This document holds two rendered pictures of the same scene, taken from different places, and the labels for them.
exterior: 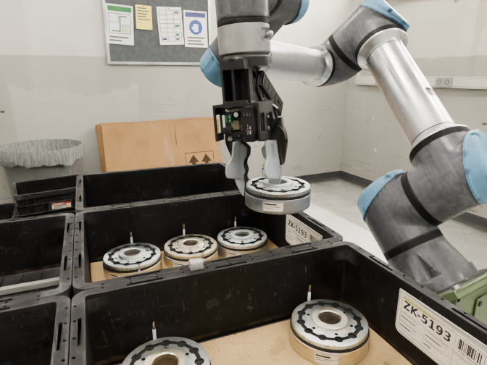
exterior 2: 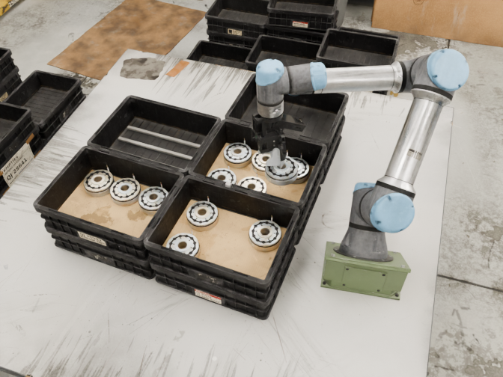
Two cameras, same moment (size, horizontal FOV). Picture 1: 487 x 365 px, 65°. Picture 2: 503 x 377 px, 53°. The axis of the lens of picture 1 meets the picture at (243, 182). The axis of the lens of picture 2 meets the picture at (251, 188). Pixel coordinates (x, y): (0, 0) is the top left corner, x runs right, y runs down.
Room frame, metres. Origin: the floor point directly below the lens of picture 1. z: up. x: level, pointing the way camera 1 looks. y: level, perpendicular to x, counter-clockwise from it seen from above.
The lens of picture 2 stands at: (-0.26, -0.77, 2.16)
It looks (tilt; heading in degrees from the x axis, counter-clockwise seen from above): 49 degrees down; 45
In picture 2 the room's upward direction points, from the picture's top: 2 degrees counter-clockwise
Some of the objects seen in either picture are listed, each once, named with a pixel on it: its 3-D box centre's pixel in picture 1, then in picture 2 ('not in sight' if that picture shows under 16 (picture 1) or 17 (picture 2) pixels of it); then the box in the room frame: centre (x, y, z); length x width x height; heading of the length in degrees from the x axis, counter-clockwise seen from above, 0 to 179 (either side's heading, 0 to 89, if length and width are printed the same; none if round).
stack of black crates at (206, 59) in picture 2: not in sight; (221, 73); (1.48, 1.22, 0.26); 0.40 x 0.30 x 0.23; 116
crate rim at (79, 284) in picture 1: (199, 230); (258, 161); (0.62, 0.08, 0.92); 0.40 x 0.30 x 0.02; 112
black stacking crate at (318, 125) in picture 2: (166, 205); (287, 118); (0.89, 0.19, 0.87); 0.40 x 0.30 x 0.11; 112
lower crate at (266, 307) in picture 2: not in sight; (226, 256); (0.34, -0.04, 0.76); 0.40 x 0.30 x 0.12; 112
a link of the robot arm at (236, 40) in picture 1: (246, 43); (270, 106); (0.58, 0.00, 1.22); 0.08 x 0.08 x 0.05
